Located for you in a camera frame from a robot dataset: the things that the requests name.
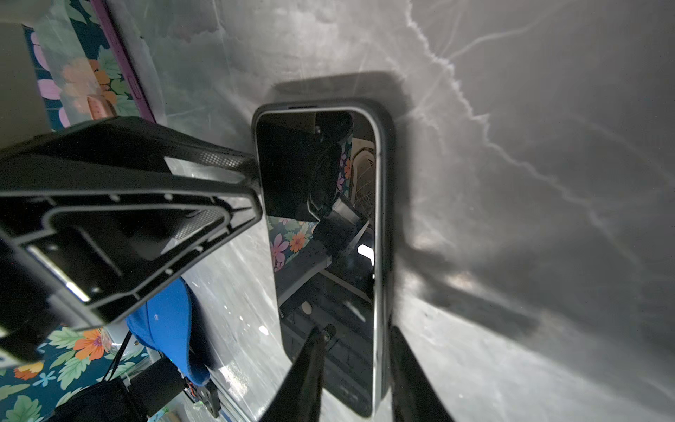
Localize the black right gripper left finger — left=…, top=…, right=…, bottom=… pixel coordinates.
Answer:
left=260, top=328, right=326, bottom=422

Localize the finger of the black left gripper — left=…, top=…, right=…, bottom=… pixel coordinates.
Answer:
left=1, top=117, right=259, bottom=197
left=1, top=181, right=261, bottom=338

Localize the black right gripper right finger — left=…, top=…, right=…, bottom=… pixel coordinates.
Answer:
left=388, top=325, right=455, bottom=422

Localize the silver smartphone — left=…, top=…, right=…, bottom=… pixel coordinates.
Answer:
left=255, top=107, right=383, bottom=418

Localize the black phone case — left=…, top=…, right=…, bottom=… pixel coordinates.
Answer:
left=250, top=98, right=397, bottom=418

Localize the pink phone case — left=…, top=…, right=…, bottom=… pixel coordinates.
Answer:
left=22, top=1, right=156, bottom=131

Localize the blue cap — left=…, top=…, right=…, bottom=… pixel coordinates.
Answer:
left=125, top=278, right=210, bottom=387

